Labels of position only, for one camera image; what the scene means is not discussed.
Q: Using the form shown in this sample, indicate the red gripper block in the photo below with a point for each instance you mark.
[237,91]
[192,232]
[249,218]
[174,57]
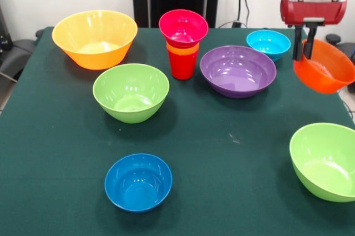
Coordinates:
[313,11]

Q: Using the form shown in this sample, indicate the green plastic bowl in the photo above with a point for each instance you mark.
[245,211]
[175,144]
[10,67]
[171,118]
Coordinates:
[324,163]
[130,94]

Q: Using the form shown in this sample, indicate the red-orange plastic bowl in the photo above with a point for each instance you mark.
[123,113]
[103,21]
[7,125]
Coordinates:
[330,75]

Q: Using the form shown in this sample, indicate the pink plastic bowl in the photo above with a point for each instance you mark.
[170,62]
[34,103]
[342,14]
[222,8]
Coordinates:
[183,29]

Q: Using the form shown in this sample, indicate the cyan plastic bowl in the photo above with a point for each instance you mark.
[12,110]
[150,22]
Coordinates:
[269,43]

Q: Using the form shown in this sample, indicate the black pedestal foot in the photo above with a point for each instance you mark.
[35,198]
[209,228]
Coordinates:
[16,52]
[346,48]

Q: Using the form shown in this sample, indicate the orange plastic cup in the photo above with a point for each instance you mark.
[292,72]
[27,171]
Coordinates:
[183,50]

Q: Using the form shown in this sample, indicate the purple plastic bowl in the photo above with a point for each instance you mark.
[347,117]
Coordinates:
[238,75]

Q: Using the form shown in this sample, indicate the blue plastic bowl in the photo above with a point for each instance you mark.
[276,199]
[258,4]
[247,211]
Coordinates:
[138,183]

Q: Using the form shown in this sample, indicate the red plastic cup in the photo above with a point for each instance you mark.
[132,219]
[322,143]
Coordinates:
[183,66]

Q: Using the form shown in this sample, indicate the dark green tablecloth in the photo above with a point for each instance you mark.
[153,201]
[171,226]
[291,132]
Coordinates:
[235,205]

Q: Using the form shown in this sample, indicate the large orange plastic bowl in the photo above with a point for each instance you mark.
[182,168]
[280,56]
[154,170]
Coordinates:
[94,30]

